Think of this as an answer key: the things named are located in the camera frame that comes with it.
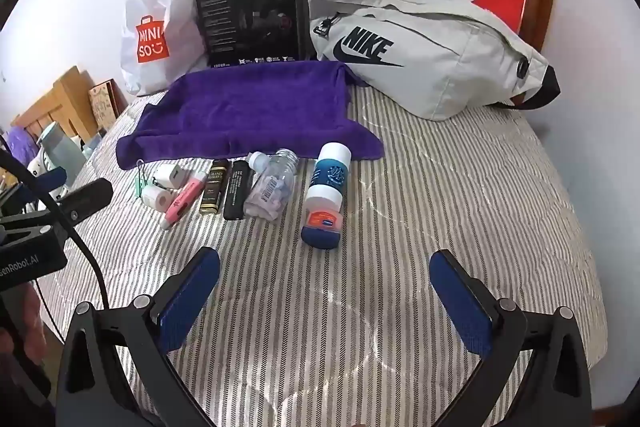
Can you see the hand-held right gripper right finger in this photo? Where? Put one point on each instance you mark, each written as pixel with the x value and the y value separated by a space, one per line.
pixel 462 302

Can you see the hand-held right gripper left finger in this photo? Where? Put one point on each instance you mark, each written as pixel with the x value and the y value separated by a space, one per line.
pixel 187 302

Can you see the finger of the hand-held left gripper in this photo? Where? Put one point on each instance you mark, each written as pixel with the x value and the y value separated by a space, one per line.
pixel 52 179
pixel 85 201

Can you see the green binder clip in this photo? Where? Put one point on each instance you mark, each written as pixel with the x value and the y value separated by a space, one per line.
pixel 142 187

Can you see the small white jar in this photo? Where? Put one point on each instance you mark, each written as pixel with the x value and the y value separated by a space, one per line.
pixel 157 197

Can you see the white charger plug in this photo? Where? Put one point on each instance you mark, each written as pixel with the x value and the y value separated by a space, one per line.
pixel 167 174

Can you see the pink flashlight earpick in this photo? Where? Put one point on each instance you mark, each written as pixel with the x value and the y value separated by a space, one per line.
pixel 182 202

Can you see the black and gold tube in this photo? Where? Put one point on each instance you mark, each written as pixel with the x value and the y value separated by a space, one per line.
pixel 214 189

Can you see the clear plastic bottle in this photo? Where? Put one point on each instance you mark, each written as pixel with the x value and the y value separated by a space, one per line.
pixel 275 187

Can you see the small blue capped jar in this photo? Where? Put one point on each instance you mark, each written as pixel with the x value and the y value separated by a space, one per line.
pixel 322 222

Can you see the blue and white bottle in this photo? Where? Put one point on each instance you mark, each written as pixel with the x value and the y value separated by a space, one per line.
pixel 330 174

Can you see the white plush toy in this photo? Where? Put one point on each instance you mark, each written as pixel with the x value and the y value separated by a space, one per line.
pixel 37 167

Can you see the pale green bin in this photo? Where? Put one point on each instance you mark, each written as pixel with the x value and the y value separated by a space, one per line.
pixel 60 147

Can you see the purple cloth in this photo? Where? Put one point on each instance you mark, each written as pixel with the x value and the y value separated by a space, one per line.
pixel 22 144

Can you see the light wooden furniture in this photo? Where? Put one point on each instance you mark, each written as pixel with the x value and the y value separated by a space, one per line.
pixel 60 102

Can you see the brown patterned book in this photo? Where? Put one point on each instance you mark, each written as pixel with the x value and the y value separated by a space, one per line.
pixel 102 107

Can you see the striped bedsheet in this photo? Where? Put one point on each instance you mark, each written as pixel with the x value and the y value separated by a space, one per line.
pixel 350 282

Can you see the purple towel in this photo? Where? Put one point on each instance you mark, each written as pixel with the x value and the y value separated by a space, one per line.
pixel 250 107

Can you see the white plastic shopping bag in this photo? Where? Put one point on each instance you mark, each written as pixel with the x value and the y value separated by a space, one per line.
pixel 160 7

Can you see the grey sling bag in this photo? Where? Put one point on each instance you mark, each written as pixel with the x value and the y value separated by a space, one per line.
pixel 440 57

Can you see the black cardboard product box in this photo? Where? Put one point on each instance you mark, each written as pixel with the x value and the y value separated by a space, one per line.
pixel 250 12

